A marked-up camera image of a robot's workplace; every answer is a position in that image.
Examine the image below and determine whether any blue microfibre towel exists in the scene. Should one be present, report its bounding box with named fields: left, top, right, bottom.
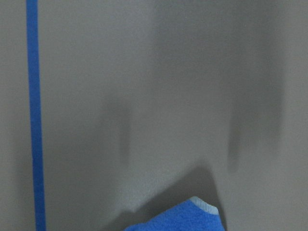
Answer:
left=125, top=196, right=225, bottom=231

